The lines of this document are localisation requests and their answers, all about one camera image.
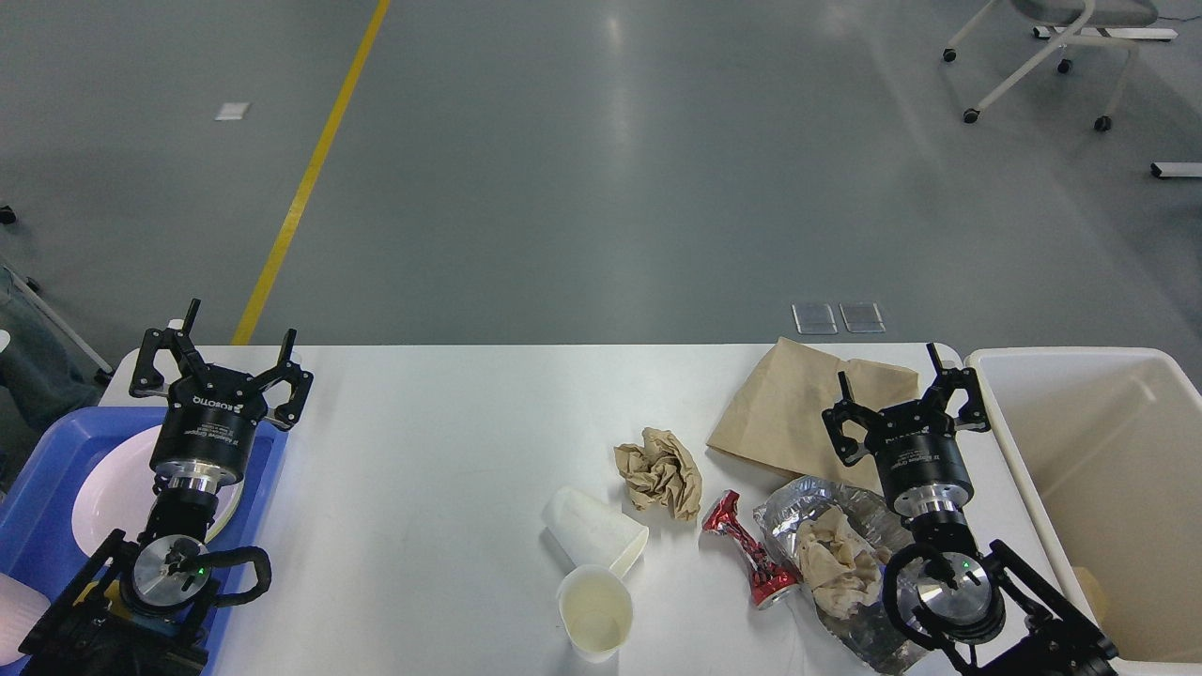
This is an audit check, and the white bar on floor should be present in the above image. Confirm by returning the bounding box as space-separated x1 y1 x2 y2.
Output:
1149 161 1202 180

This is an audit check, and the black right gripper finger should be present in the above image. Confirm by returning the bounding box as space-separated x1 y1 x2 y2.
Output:
822 372 893 468
914 343 992 438

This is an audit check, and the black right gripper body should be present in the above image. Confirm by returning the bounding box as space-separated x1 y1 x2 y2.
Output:
874 431 974 517

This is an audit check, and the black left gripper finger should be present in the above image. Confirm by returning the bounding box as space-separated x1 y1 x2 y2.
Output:
129 300 226 401
249 330 315 431

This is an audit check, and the crumpled tissue in bag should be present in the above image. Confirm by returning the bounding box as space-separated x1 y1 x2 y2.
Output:
795 506 892 619

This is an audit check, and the clear floor plate right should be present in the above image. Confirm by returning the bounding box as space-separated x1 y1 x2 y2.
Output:
839 302 887 334

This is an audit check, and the person in jeans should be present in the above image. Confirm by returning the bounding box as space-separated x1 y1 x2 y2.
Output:
1 269 103 437

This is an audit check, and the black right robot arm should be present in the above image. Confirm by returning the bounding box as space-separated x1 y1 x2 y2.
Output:
823 346 1117 675

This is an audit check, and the white office chair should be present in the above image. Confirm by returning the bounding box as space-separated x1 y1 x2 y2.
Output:
962 1 1160 134

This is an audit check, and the cream plastic bin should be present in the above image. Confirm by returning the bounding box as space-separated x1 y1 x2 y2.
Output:
966 346 1201 675

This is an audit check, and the crumpled brown paper ball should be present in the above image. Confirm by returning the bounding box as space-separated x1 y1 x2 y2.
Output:
613 427 702 522

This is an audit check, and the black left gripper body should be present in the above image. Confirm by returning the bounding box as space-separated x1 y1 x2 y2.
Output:
150 395 262 481

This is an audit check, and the white paper cup lying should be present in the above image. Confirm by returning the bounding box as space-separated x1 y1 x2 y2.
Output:
542 486 650 579

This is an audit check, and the pink plate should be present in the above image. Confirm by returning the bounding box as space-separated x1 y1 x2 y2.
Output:
71 423 243 557

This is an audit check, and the clear floor plate left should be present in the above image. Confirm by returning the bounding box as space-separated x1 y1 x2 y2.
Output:
793 302 839 336

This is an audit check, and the blue plastic tray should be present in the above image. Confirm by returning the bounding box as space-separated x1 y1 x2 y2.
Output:
1 407 288 675

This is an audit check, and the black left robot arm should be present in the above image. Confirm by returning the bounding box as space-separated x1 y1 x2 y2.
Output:
19 300 314 675

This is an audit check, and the brown paper bag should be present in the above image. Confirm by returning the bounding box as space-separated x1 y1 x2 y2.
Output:
707 338 920 493

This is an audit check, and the white paper cup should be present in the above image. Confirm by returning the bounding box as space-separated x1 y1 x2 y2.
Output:
555 564 633 664
542 486 650 579

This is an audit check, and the clear floor plate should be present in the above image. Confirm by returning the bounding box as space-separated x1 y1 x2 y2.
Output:
793 302 839 336
839 302 887 334

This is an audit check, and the light green plate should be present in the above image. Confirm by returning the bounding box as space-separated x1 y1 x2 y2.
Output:
206 474 245 544

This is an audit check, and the silver foil bag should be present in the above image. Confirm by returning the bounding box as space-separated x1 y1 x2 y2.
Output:
754 476 928 675

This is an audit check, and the crushed red can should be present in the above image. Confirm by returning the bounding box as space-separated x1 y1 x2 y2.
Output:
702 490 801 610

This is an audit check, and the pink mug dark inside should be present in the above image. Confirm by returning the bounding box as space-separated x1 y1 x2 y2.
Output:
1 573 52 668

